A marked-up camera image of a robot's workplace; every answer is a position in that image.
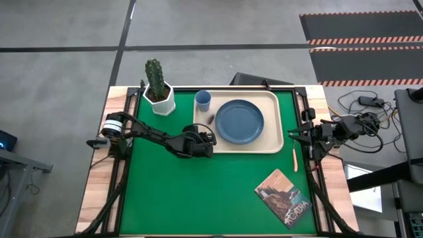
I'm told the green cactus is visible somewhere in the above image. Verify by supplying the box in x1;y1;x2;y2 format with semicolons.
144;58;165;100

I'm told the yellow cable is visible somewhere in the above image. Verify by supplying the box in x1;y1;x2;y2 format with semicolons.
327;104;342;119

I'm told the blue ribbed cup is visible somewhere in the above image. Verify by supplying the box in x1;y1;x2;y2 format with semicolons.
194;90;212;112

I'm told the black power adapter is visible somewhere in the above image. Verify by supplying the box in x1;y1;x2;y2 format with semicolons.
358;95;386;108

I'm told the beige rectangular tray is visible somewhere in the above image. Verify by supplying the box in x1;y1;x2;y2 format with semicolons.
192;90;285;155

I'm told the blue round plate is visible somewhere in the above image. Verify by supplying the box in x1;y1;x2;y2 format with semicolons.
215;99;265;145

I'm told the white hexagonal plant pot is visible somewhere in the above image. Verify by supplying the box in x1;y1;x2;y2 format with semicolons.
142;81;176;116

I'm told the green table mat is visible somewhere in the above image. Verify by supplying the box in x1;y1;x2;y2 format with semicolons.
119;91;317;235

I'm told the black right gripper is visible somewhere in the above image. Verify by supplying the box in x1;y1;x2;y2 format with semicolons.
288;122;336;156

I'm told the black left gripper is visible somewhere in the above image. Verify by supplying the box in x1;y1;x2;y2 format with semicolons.
182;114;218;159

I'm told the black chair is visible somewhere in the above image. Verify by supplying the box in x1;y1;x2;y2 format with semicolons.
229;72;295;87

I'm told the wooden-handled metal fork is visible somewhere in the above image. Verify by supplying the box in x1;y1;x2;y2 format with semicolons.
292;140;299;173

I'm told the grey equipment cart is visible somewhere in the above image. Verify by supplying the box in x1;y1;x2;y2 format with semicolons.
392;180;423;238

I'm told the dark grey side table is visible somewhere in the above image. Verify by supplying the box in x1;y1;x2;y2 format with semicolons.
394;87;423;186

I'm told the black device with blue light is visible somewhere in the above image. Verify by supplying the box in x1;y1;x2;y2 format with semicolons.
0;129;19;153

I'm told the small grey mounted device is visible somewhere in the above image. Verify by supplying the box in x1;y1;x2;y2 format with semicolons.
86;138;112;150

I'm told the black diagonal support bar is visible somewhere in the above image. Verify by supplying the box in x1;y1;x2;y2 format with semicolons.
346;161;423;193

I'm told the black adapter cable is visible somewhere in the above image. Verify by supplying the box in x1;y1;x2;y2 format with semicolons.
336;90;379;114

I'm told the grey metal desk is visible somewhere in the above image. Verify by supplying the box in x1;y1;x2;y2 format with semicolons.
0;147;54;237

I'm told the paperback book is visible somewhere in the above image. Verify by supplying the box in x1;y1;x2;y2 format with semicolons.
254;169;313;229

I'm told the white sheet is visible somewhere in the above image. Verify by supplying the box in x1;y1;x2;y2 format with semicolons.
343;164;384;214

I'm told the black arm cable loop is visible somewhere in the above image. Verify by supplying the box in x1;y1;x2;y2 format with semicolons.
343;120;385;155

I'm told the black aluminium rig frame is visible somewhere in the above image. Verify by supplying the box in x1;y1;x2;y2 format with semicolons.
81;84;360;237

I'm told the black hazard-striped floor mat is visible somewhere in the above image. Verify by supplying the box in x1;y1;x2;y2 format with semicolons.
309;46;423;87
299;10;423;46

